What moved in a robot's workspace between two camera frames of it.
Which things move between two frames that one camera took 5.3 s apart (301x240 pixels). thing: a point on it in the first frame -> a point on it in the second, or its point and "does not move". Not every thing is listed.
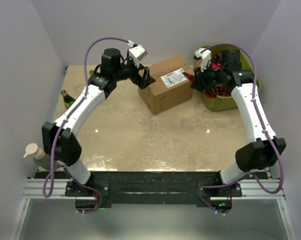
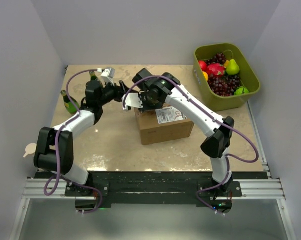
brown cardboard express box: (171, 86) -> (168, 123)
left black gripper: (144, 81) -> (119, 91)
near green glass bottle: (68, 100) does not move
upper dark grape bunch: (216, 58) does not move
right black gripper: (199, 82) -> (142, 96)
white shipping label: (174, 78) -> (168, 114)
